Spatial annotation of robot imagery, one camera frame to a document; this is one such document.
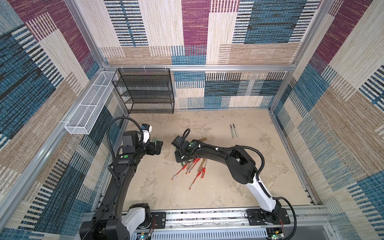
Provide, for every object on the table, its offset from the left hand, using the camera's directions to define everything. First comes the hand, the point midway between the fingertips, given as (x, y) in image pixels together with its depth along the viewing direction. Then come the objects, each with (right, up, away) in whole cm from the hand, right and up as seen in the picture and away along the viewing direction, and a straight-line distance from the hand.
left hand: (153, 139), depth 80 cm
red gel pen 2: (+22, -23, +7) cm, 33 cm away
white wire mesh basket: (-46, +13, +14) cm, 50 cm away
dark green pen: (+15, -16, +12) cm, 25 cm away
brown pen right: (+26, -17, +11) cm, 33 cm away
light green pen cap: (-5, -3, +23) cm, 23 cm away
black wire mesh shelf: (-14, +32, +31) cm, 47 cm away
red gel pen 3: (+20, -17, +11) cm, 29 cm away
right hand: (+13, -14, +13) cm, 23 cm away
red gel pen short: (+27, -21, +8) cm, 35 cm away
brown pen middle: (+18, -17, +11) cm, 28 cm away
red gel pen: (+15, -18, +11) cm, 26 cm away
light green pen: (+49, +3, +28) cm, 56 cm away
